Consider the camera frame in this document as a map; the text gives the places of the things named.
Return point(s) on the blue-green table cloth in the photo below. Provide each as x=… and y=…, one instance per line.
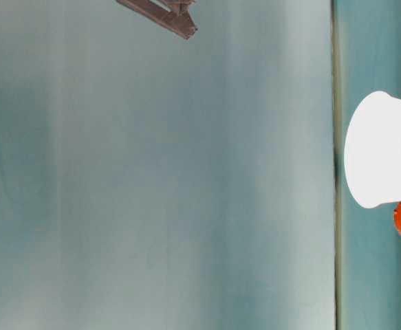
x=375, y=292

